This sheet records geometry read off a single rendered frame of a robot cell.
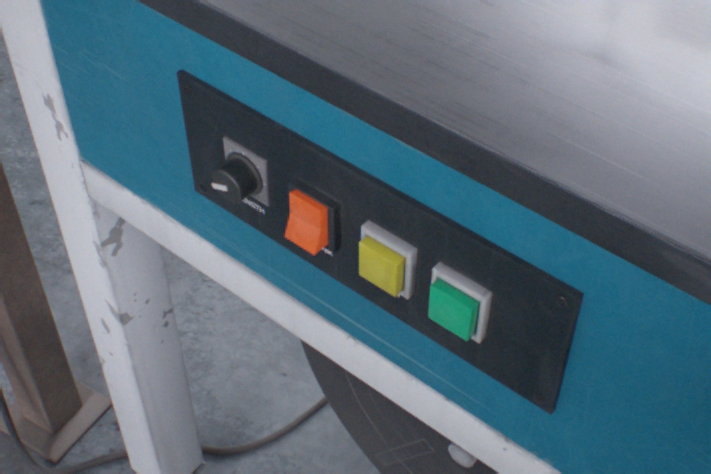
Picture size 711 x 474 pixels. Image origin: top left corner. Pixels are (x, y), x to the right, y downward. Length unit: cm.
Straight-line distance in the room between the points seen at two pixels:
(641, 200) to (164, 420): 65
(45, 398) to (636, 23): 85
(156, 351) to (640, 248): 58
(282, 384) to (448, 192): 81
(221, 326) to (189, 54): 79
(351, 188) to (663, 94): 15
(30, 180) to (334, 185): 108
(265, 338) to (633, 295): 90
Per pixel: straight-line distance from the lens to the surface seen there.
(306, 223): 53
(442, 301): 49
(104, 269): 81
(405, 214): 49
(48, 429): 125
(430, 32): 49
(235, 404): 124
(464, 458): 88
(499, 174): 44
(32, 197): 153
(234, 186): 55
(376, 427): 103
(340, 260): 55
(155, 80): 60
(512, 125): 44
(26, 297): 109
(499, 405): 55
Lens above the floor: 102
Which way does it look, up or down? 46 degrees down
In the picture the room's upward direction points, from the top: straight up
